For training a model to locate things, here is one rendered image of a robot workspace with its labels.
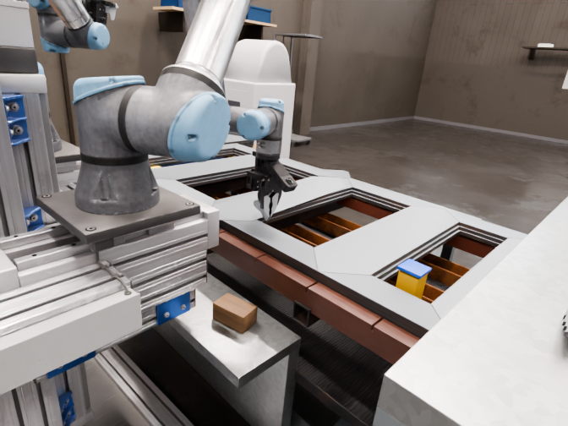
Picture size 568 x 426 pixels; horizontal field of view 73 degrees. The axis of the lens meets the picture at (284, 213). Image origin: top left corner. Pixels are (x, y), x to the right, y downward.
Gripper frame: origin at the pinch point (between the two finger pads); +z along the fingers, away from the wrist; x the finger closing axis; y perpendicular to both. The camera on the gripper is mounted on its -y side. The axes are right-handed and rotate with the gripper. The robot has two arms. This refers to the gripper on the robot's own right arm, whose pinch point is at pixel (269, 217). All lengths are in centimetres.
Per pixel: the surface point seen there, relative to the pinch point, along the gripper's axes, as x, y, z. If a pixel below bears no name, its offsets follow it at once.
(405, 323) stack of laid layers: 12, -53, 2
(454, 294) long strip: -5, -56, 1
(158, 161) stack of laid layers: -8, 83, 3
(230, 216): 8.4, 8.5, 0.6
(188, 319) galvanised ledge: 33.7, -7.2, 17.9
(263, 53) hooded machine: -240, 264, -51
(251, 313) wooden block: 23.6, -19.7, 13.4
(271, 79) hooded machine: -254, 263, -24
